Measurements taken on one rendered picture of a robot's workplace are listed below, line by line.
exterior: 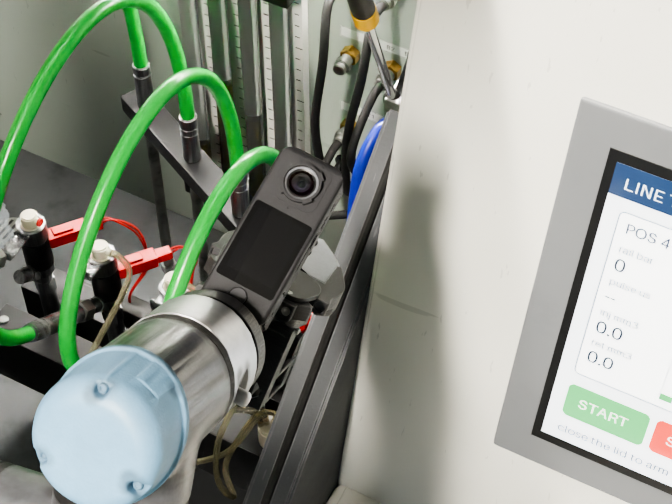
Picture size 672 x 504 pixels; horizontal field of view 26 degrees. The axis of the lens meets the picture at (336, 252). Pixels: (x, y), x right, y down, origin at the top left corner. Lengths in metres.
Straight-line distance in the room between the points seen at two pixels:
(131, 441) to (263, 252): 0.20
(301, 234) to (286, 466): 0.39
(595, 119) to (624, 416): 0.26
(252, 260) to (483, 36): 0.26
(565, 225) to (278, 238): 0.28
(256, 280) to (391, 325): 0.35
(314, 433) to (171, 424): 0.50
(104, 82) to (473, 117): 0.69
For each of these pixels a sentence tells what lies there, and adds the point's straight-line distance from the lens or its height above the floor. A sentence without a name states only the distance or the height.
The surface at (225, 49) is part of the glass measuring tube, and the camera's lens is 1.49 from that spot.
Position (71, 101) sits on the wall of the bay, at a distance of 1.75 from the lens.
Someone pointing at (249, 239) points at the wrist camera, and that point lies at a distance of 0.90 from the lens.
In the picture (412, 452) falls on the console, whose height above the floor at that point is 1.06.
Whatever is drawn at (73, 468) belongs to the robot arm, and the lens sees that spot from 0.77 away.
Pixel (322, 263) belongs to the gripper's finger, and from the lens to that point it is 1.01.
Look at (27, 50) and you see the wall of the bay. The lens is 1.74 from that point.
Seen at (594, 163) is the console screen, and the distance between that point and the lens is 1.07.
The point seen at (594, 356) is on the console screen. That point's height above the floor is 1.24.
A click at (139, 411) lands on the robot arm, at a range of 0.74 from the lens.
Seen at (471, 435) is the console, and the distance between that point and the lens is 1.27.
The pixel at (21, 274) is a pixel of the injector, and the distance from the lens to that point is 1.43.
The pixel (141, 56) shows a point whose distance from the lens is 1.47.
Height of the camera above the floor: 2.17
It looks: 51 degrees down
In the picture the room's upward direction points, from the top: straight up
